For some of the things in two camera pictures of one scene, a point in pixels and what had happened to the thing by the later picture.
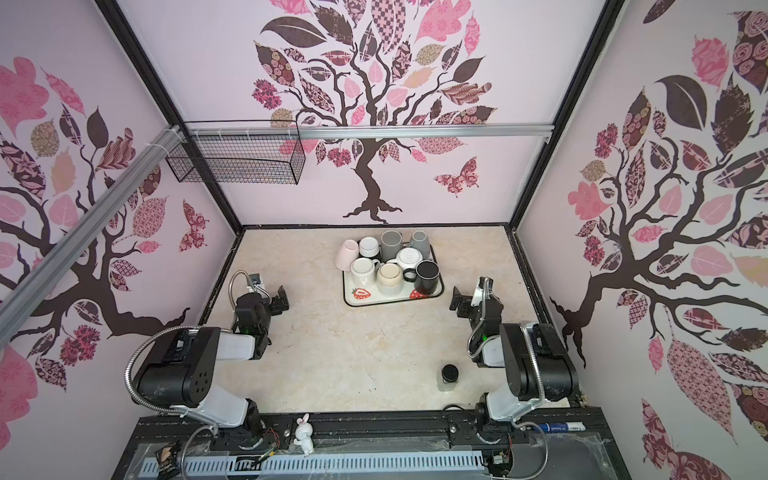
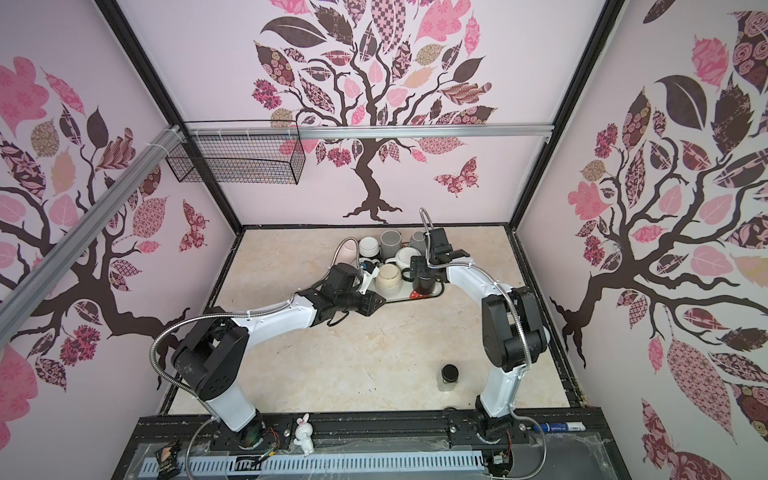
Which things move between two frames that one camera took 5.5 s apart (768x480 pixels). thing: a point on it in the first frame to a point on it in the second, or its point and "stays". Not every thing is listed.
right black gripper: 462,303 to 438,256
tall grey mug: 391,242 stays
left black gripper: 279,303 to 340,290
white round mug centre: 407,258 stays
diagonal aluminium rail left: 35,285 stays
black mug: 426,277 stays
